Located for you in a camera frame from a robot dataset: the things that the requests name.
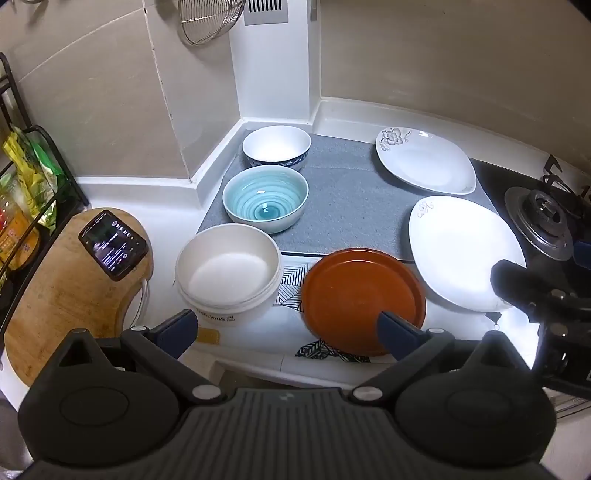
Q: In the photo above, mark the black glass gas stove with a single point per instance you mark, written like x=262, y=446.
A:
x=489, y=184

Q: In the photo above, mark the black smartphone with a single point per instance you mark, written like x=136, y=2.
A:
x=113, y=242

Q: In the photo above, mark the white plastic tub bowl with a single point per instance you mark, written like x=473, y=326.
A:
x=226, y=267

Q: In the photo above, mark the white plate with swirl print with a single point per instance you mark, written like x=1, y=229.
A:
x=461, y=249

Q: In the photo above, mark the brown round plate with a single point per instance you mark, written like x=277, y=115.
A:
x=355, y=295

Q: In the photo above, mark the black pot support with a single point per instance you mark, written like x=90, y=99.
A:
x=565, y=182

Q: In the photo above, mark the black metal rack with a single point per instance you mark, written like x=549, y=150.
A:
x=69, y=184

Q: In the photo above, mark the white mat with black patterns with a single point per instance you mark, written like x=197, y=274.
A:
x=288, y=277

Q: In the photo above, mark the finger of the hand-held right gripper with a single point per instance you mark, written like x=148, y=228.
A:
x=517, y=281
x=584, y=254

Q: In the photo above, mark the green snack packet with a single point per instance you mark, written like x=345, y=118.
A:
x=27, y=166

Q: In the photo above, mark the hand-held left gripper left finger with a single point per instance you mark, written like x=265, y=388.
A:
x=182, y=330

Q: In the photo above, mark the teal spiral ceramic bowl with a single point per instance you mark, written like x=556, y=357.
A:
x=265, y=203

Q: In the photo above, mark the large gas burner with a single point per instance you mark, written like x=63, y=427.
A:
x=540, y=221

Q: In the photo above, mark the grey dish mat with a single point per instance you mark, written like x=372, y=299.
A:
x=351, y=198

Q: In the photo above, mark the metal vent grille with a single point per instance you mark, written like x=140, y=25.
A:
x=267, y=11

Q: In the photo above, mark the white plate with flower print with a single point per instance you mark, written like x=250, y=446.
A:
x=429, y=161

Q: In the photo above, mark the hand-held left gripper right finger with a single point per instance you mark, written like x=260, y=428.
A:
x=395, y=337

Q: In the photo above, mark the cooking oil bottle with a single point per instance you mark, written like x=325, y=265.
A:
x=14, y=230

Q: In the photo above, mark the wooden cutting board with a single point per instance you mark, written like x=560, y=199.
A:
x=55, y=286

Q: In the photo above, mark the white bowl with blue pattern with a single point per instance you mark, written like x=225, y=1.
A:
x=277, y=143

